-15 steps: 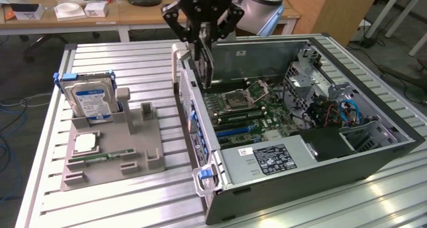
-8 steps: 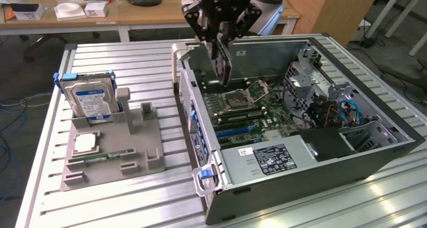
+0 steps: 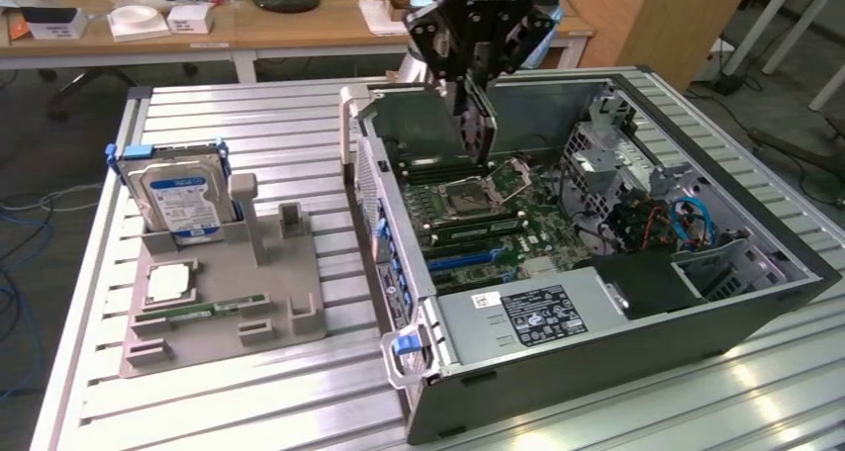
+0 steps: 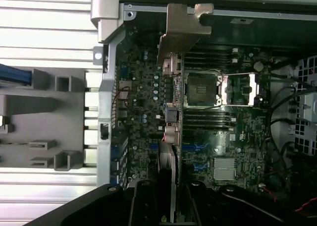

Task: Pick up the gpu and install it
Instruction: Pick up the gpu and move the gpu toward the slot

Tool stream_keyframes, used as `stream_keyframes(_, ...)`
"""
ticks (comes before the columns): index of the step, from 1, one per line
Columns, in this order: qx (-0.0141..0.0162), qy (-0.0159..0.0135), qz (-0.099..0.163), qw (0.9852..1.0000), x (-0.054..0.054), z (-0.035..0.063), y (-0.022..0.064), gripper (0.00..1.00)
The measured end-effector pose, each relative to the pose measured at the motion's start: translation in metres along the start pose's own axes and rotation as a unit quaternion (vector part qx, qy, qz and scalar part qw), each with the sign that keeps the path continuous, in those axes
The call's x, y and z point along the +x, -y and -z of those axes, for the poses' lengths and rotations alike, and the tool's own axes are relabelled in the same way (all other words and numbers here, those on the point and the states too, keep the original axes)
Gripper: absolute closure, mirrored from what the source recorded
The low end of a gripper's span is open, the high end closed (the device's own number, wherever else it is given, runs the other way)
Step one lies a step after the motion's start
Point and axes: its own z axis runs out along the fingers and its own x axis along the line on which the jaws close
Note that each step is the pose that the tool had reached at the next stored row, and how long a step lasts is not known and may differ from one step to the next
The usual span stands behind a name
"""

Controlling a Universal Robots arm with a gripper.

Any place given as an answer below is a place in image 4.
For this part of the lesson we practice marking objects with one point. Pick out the black open PC case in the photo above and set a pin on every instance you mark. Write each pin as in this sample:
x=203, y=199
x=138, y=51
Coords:
x=105, y=92

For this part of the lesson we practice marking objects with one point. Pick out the grey parts rack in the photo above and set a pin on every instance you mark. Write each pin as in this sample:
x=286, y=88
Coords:
x=37, y=102

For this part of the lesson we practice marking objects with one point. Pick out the silver chipset heatsink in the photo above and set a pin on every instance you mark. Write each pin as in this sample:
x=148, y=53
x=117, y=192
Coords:
x=224, y=169

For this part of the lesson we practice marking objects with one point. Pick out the blue expansion slot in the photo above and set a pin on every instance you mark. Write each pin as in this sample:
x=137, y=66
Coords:
x=153, y=146

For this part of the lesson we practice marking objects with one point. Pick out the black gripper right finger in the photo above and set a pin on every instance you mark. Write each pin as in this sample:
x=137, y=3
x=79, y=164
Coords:
x=195, y=206

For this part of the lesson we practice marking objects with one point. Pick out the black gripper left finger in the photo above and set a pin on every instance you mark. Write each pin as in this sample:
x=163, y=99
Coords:
x=146, y=206

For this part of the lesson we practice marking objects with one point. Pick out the coin battery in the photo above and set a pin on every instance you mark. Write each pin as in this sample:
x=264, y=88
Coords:
x=259, y=66

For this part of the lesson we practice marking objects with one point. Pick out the CPU socket with metal frame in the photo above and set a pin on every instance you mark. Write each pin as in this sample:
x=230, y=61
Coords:
x=253, y=87

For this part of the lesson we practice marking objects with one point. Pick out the green motherboard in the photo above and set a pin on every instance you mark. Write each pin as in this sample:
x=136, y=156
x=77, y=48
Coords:
x=138, y=112

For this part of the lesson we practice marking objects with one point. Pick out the hard disk with blue rails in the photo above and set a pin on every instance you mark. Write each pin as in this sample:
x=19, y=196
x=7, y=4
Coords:
x=15, y=74

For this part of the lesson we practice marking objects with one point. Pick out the metal disk cage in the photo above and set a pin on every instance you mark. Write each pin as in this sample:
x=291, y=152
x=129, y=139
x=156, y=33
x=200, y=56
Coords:
x=307, y=107

